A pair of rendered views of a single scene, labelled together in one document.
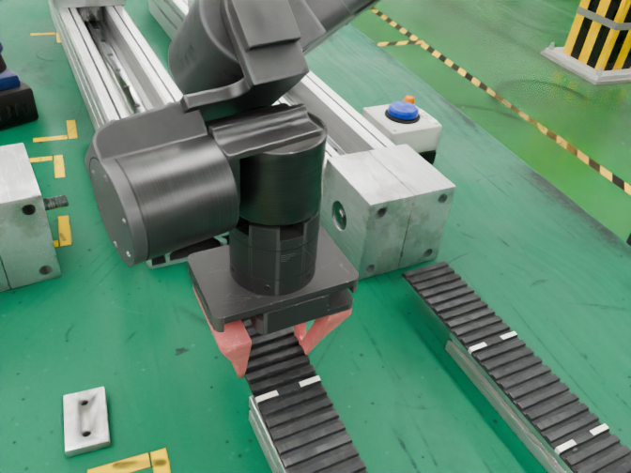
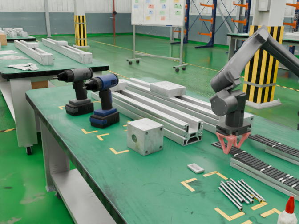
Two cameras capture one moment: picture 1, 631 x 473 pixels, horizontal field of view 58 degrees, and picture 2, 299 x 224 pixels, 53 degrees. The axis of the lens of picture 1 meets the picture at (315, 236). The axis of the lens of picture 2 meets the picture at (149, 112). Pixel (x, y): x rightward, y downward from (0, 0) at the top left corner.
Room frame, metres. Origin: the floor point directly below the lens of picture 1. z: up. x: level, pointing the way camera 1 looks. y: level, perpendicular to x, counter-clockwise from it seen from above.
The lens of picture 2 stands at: (-0.60, 0.39, 1.26)
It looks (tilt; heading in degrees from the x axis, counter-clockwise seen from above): 18 degrees down; 354
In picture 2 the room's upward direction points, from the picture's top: 1 degrees clockwise
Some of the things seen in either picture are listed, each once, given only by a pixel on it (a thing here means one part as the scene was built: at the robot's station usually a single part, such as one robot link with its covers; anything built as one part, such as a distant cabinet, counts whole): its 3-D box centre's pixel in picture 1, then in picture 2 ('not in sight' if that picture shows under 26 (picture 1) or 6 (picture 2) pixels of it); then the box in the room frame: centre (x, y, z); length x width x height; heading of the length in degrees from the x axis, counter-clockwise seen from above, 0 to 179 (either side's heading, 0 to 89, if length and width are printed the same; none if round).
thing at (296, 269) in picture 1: (273, 245); (234, 118); (0.29, 0.03, 0.93); 0.10 x 0.07 x 0.07; 120
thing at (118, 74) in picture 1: (115, 71); (135, 106); (0.79, 0.32, 0.82); 0.80 x 0.10 x 0.09; 30
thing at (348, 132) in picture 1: (238, 60); (167, 100); (0.88, 0.15, 0.82); 0.80 x 0.10 x 0.09; 30
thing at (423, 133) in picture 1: (392, 135); not in sight; (0.70, -0.09, 0.81); 0.10 x 0.08 x 0.06; 120
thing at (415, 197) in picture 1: (392, 207); (237, 125); (0.50, -0.08, 0.83); 0.12 x 0.09 x 0.10; 120
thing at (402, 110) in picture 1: (402, 113); not in sight; (0.71, -0.10, 0.84); 0.04 x 0.04 x 0.02
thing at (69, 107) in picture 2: not in sight; (73, 92); (0.82, 0.61, 0.89); 0.20 x 0.08 x 0.22; 130
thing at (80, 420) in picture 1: (85, 419); (195, 168); (0.24, 0.16, 0.78); 0.05 x 0.03 x 0.01; 24
